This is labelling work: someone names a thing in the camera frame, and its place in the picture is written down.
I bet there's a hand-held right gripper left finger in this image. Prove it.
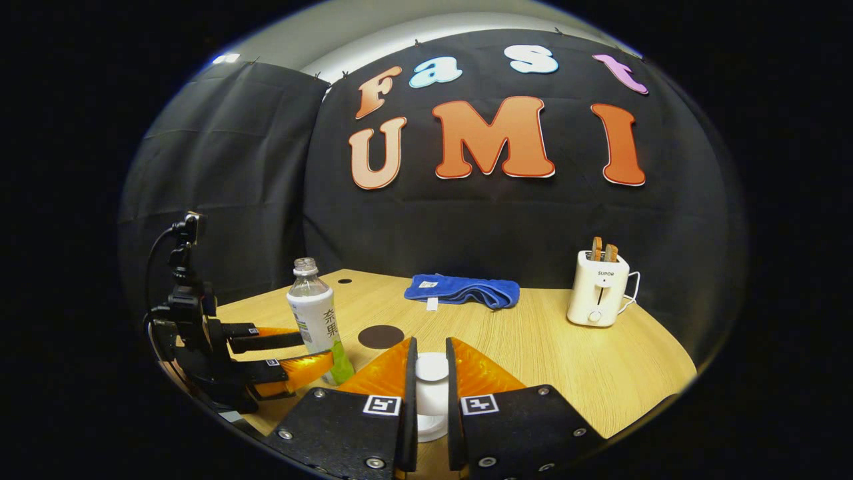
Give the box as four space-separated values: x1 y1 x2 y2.
265 336 419 480

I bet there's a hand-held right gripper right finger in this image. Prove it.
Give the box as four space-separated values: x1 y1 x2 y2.
444 336 608 480

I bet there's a white teacup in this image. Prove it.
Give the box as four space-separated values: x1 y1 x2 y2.
417 412 449 443

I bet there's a white green label water bottle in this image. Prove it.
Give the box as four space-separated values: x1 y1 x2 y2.
287 257 356 386

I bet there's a dark brown round coaster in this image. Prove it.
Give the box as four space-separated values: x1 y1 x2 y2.
358 325 405 350

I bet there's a blue folded towel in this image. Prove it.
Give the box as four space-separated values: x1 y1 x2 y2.
405 273 521 311

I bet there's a white toaster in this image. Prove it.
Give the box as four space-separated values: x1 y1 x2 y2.
567 250 632 328

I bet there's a black backdrop cloth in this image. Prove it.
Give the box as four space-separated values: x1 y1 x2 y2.
119 28 747 364

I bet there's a white toaster cable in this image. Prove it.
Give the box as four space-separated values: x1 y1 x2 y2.
620 270 641 315

